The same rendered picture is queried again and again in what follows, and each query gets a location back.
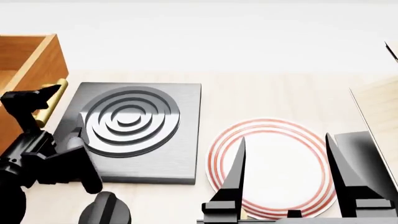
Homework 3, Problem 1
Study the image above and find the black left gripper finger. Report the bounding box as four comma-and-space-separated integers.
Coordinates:
0, 84, 62, 136
37, 111, 104, 195

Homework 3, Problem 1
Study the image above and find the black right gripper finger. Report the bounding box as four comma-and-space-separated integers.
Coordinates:
325, 132, 394, 218
201, 136, 247, 220

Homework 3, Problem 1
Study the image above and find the brass bar drawer handle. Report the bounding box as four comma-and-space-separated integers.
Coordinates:
34, 78, 69, 128

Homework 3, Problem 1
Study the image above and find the brown wooden drawer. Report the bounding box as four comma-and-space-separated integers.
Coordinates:
0, 34, 70, 156

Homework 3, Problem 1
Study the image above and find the dark grey metal plate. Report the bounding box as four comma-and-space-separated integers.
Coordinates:
334, 130, 393, 202

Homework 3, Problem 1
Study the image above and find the white plate with red rings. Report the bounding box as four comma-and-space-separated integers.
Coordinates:
205, 118, 338, 220

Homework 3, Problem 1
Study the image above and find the black round stove knob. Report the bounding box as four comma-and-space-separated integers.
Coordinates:
78, 190, 133, 224

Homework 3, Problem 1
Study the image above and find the grey square stove burner plate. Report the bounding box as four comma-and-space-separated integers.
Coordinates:
52, 82, 202, 185

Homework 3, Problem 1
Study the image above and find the white panel with black edge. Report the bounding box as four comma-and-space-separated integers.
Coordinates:
384, 41, 398, 63

